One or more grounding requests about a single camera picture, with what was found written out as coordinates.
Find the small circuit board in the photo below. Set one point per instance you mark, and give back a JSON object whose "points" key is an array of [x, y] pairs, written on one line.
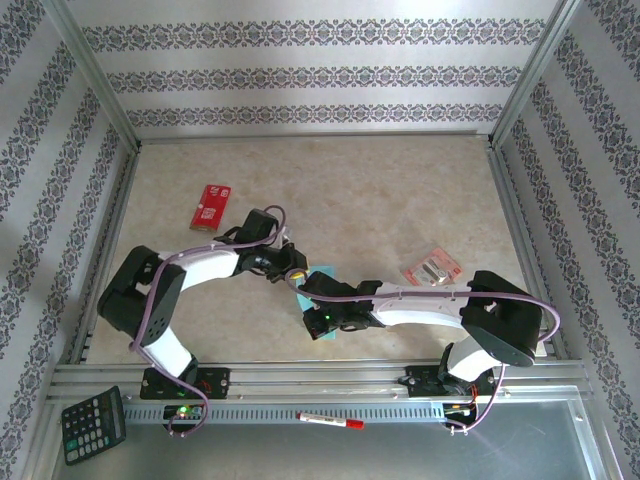
{"points": [[182, 411], [457, 409]]}

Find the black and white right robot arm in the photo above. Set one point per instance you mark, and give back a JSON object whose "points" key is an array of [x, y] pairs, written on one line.
{"points": [[500, 325]]}

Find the grey metal sheet shelf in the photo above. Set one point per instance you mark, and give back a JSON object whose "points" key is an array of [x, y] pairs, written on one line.
{"points": [[350, 455]]}

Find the light blue paper sheet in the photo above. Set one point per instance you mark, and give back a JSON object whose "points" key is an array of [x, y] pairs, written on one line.
{"points": [[305, 300]]}

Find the long aluminium frame rail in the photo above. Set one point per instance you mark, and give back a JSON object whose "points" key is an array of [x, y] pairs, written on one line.
{"points": [[310, 135]]}

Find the red snack packet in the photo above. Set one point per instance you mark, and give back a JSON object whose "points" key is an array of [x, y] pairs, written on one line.
{"points": [[210, 210]]}

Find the pink blister pack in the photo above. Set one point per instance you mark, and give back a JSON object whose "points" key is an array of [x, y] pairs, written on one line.
{"points": [[432, 267]]}

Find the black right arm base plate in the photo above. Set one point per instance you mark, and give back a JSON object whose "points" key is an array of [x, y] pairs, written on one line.
{"points": [[422, 382]]}

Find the black desk calculator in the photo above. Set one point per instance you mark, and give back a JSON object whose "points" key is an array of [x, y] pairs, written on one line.
{"points": [[92, 425]]}

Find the aluminium mounting rail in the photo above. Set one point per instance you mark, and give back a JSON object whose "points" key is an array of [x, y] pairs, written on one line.
{"points": [[325, 375]]}

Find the white marker with red cap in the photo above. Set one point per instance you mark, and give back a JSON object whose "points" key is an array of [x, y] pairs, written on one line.
{"points": [[325, 420]]}

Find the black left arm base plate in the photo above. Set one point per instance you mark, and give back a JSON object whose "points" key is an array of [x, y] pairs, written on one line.
{"points": [[220, 382]]}

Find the aluminium side frame rail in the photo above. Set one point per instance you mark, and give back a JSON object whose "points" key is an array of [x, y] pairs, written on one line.
{"points": [[115, 225], [513, 210]]}

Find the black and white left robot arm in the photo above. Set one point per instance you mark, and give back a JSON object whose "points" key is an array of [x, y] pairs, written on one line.
{"points": [[135, 300]]}

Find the aluminium frame post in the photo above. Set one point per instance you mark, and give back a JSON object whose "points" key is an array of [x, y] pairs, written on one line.
{"points": [[535, 65], [85, 65]]}

